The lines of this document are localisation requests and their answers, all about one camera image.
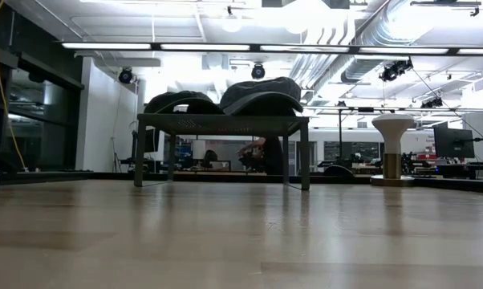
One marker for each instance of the blue-gray baseball cap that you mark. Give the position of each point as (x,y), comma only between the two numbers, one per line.
(261,94)

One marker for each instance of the dark charcoal baseball cap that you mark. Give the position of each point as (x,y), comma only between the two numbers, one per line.
(177,100)

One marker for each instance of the gray perforated metal shelf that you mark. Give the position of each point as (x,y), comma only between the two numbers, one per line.
(225,124)

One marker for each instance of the person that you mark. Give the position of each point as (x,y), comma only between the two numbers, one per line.
(271,156)

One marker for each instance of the dark office chair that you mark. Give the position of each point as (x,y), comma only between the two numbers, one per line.
(209,158)

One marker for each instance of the black ceiling spotlight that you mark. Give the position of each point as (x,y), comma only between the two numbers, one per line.
(258,71)
(126,75)

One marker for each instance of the dark monitor on stand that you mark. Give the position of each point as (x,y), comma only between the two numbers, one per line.
(151,140)

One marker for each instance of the black vertical pole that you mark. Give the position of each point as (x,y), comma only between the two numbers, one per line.
(340,136)

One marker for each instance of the black dome-shaped object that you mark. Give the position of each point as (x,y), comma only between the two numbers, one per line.
(338,172)

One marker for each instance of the long linear ceiling lamp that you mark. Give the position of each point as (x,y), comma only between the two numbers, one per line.
(205,47)

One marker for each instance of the white-topped brass stand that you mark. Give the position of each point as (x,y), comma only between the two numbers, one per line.
(392,128)

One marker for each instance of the black spotlight cluster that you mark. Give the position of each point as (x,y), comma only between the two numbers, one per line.
(394,70)

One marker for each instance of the small black spotlight pair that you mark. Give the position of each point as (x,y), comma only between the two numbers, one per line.
(432,103)

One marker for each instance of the black computer monitor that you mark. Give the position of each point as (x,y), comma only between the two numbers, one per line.
(454,142)

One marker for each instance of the black aluminium table frame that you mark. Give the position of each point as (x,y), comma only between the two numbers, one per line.
(225,177)

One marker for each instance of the distant linear lamp rail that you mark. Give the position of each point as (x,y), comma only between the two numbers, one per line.
(386,109)

